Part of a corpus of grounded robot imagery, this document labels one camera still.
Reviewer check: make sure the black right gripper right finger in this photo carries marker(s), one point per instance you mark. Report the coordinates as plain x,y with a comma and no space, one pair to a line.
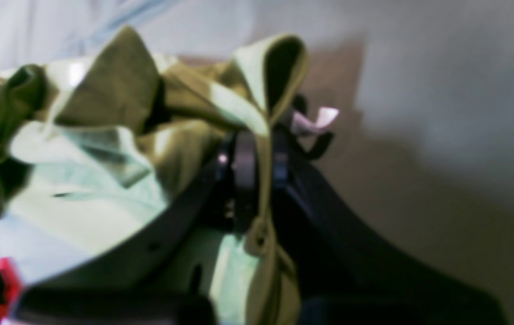
347,273

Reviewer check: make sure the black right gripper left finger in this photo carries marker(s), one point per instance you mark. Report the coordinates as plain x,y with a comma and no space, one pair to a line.
162,273

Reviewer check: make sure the light yellow-green T-shirt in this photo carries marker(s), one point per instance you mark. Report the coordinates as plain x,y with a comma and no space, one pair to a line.
100,160

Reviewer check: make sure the grey-green table cloth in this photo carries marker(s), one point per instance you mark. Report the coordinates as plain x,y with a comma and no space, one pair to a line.
424,147

